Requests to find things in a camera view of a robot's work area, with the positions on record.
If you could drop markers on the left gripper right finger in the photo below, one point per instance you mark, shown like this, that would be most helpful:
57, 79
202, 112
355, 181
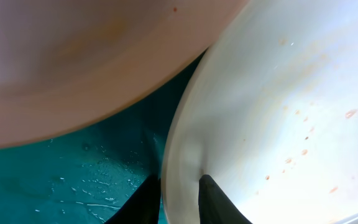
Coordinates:
214, 206

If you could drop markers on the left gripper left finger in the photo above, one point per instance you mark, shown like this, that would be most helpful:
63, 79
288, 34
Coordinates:
143, 206

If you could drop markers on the white plate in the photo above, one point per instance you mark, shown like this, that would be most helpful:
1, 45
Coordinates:
65, 64
271, 114

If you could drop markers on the teal plastic tray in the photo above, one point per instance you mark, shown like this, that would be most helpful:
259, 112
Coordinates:
88, 175

